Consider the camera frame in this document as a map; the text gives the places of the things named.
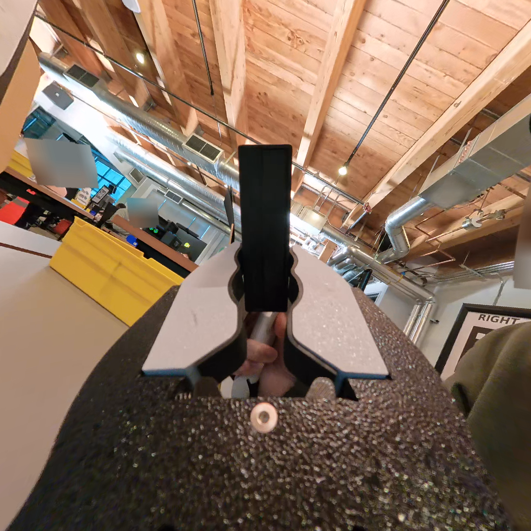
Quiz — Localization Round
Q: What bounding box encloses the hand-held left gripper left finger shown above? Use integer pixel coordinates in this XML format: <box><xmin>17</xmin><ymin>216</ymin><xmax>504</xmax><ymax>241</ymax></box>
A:
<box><xmin>141</xmin><ymin>242</ymin><xmax>246</xmax><ymax>387</ymax></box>

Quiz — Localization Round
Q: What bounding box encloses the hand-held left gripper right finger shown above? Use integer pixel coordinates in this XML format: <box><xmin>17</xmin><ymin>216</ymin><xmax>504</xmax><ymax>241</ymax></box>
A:
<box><xmin>283</xmin><ymin>245</ymin><xmax>391</xmax><ymax>395</ymax></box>

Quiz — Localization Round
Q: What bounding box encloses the black network switch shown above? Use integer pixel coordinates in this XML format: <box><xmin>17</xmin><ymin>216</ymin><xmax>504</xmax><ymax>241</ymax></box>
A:
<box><xmin>238</xmin><ymin>144</ymin><xmax>293</xmax><ymax>313</ymax></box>

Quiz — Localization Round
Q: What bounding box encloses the person's right forearm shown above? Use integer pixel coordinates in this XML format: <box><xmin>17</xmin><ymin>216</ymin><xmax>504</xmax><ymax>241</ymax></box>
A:
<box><xmin>445</xmin><ymin>321</ymin><xmax>531</xmax><ymax>531</ymax></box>

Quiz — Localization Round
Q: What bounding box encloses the person's right hand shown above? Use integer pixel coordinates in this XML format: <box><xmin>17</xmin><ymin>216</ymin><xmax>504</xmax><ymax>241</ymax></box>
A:
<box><xmin>238</xmin><ymin>312</ymin><xmax>298</xmax><ymax>398</ymax></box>

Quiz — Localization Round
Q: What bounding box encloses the yellow plastic bin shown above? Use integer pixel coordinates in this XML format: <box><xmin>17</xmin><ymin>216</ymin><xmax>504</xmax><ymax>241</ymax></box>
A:
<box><xmin>49</xmin><ymin>216</ymin><xmax>186</xmax><ymax>327</ymax></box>

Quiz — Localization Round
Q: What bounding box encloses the black-framed wooden desk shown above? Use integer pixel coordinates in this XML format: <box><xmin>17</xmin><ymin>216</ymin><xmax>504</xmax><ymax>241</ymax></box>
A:
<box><xmin>0</xmin><ymin>167</ymin><xmax>95</xmax><ymax>220</ymax></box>

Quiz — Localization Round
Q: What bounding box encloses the silver elbow duct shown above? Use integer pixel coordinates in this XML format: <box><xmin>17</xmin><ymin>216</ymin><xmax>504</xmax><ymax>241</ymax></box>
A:
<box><xmin>375</xmin><ymin>195</ymin><xmax>434</xmax><ymax>266</ymax></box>

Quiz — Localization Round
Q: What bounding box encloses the framed wall poster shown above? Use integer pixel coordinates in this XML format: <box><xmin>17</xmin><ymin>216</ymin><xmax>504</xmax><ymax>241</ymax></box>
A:
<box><xmin>433</xmin><ymin>303</ymin><xmax>531</xmax><ymax>381</ymax></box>

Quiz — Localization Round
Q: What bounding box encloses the silver round ventilation duct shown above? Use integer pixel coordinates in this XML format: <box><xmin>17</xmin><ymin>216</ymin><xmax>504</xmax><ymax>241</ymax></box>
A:
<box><xmin>37</xmin><ymin>53</ymin><xmax>242</xmax><ymax>233</ymax></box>

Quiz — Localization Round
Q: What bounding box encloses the rectangular metal duct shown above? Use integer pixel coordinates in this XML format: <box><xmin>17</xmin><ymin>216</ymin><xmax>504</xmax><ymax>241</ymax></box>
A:
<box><xmin>418</xmin><ymin>95</ymin><xmax>531</xmax><ymax>213</ymax></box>

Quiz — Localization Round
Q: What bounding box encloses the black wall speaker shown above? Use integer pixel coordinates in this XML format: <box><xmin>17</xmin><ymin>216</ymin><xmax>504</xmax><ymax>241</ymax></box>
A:
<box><xmin>41</xmin><ymin>81</ymin><xmax>75</xmax><ymax>111</ymax></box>

